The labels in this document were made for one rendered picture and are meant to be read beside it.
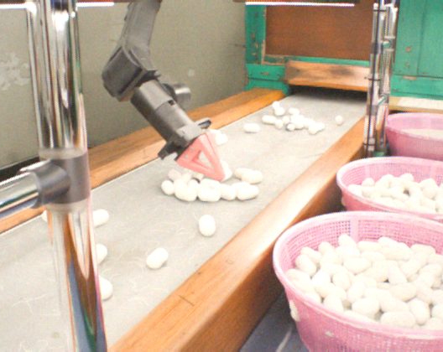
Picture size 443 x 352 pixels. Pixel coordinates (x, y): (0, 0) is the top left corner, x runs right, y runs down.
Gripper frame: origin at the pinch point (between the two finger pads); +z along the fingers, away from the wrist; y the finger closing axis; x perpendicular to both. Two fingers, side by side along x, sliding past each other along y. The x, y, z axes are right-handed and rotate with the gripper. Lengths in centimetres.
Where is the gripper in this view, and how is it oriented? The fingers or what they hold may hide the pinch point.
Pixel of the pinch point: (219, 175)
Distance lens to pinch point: 82.3
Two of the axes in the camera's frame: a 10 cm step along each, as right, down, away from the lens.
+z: 6.7, 7.3, -1.2
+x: -5.8, 6.2, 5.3
